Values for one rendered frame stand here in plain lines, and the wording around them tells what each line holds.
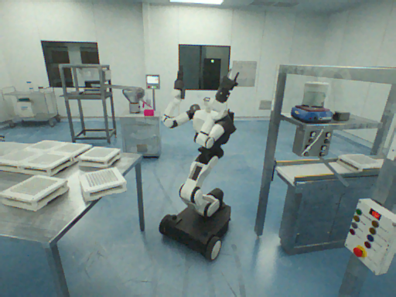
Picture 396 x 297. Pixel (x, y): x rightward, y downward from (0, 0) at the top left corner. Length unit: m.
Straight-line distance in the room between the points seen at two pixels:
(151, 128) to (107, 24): 3.56
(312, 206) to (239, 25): 5.46
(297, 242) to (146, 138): 2.69
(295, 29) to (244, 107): 2.41
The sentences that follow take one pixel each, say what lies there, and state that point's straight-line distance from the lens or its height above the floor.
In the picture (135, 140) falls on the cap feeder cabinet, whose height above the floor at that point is 0.36.
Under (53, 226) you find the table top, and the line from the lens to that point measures 1.42.
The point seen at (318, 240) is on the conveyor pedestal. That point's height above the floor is 0.14.
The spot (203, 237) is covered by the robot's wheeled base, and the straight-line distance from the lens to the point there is 2.10.
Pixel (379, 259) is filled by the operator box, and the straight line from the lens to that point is 1.26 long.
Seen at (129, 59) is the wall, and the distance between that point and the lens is 6.61.
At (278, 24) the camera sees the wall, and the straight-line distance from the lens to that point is 7.17.
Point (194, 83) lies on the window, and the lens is 6.58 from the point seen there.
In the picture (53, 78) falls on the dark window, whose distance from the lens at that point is 7.20.
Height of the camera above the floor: 1.61
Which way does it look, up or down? 21 degrees down
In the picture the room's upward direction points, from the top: 2 degrees clockwise
